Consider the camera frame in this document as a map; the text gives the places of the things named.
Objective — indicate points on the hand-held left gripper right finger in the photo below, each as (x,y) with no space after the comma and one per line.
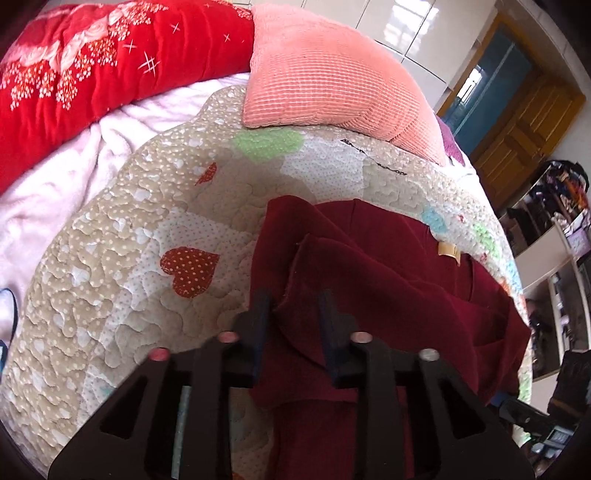
(328,323)

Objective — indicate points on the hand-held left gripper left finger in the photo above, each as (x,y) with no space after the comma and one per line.
(261,318)

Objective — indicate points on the dark red garment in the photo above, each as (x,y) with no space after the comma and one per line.
(415,277)

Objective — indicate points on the black bag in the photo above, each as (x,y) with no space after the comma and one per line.
(575,381)

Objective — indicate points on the heart print quilted bedspread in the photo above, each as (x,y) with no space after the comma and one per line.
(152,221)

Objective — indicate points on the white cluttered shelf unit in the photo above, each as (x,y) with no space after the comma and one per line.
(554,249)

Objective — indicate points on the purple cloth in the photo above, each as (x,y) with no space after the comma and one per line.
(451,143)

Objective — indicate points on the salmon pink pillow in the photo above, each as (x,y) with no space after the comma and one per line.
(323,78)

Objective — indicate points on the pale pink fleece blanket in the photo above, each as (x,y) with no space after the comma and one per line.
(60,175)

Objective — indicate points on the blue and white object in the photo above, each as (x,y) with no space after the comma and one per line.
(7,323)

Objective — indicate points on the wooden door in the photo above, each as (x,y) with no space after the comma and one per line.
(526,138)

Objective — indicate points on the blue glass door panel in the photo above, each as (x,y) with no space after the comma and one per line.
(494,78)

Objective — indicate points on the red floral blanket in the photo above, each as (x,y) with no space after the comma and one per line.
(92,69)

